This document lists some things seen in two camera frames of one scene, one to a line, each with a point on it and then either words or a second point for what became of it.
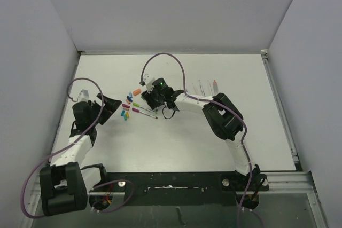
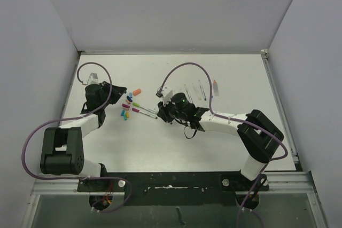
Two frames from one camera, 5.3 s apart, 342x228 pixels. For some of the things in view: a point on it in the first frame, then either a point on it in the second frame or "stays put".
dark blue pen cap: [129, 99] stays put
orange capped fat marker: [215, 88] stays put
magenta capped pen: [144, 114] stays put
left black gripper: [110, 107] to [116, 92]
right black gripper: [148, 96] to [163, 111]
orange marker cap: [136, 92] stays put
